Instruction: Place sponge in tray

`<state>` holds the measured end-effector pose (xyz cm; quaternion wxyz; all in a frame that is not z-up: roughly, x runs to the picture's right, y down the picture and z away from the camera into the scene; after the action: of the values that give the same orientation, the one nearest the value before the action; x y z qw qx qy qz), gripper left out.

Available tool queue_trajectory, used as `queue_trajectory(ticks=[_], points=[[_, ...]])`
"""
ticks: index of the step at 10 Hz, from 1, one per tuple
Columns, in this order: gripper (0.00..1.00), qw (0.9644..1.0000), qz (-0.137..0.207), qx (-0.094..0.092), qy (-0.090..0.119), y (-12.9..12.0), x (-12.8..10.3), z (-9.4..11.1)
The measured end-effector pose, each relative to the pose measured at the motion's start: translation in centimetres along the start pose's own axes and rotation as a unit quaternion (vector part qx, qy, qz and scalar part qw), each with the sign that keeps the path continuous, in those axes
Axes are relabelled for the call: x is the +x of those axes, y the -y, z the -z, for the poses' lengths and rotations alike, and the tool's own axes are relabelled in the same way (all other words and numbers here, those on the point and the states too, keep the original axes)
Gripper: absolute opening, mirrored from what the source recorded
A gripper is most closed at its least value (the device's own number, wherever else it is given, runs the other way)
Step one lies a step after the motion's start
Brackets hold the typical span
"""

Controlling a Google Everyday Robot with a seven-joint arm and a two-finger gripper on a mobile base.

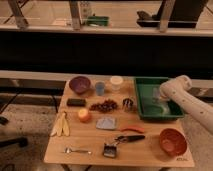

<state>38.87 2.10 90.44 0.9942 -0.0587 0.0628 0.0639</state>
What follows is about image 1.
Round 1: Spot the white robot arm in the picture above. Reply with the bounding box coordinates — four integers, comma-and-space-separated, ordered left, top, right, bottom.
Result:
159, 75, 213, 135

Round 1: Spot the dark rectangular sponge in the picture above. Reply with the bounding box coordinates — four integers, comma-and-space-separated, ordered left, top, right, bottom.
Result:
67, 98, 86, 107

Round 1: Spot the green plastic tray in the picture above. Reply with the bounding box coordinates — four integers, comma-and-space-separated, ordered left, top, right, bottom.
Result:
134, 77, 184, 121

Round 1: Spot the blue plastic cup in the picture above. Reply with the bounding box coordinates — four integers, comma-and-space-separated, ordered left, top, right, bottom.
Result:
95, 82, 105, 96

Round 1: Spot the white lidded container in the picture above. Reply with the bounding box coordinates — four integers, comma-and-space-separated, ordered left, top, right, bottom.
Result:
110, 76, 123, 91

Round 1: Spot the bunch of red grapes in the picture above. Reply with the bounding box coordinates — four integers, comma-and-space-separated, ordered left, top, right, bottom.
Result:
90, 99, 118, 113

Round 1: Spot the small metal cup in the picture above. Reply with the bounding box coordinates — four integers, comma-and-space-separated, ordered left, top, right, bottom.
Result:
122, 98, 134, 111

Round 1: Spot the purple bowl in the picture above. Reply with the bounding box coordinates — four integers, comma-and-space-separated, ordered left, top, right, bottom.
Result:
69, 76, 91, 94

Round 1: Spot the toy apple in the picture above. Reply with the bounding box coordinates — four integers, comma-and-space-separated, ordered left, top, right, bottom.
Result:
78, 108, 91, 122

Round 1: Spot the wooden table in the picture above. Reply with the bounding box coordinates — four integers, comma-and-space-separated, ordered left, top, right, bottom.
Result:
44, 87, 194, 168

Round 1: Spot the toy banana bunch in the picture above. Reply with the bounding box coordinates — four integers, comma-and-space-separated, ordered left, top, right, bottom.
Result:
51, 112, 70, 137

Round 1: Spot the green box on shelf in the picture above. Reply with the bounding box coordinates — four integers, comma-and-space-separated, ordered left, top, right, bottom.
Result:
86, 16, 109, 26

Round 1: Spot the orange bowl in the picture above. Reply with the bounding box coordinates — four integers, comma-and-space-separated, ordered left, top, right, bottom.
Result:
159, 128, 187, 157

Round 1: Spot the spatula with orange handle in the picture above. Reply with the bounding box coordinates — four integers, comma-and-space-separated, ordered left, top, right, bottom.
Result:
96, 117, 145, 133

